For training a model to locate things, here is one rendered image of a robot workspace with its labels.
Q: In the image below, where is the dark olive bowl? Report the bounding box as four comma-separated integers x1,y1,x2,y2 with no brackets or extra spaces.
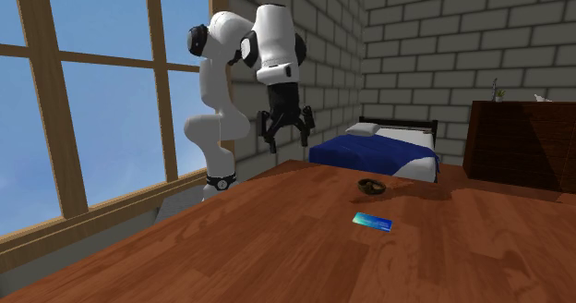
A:
357,178,387,196

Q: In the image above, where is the wooden framed window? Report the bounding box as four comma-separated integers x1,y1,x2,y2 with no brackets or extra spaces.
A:
0,0,235,274

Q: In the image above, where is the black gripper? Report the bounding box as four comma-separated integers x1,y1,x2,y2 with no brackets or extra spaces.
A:
257,81,316,154

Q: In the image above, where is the bed with blue blanket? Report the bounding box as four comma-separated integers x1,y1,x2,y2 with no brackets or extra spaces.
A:
308,115,441,184

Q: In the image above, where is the blue teal card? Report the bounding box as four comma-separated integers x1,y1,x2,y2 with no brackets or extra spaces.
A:
352,212,394,233

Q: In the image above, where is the dark wooden dresser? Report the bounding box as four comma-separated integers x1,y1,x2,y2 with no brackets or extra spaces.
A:
462,78,576,194

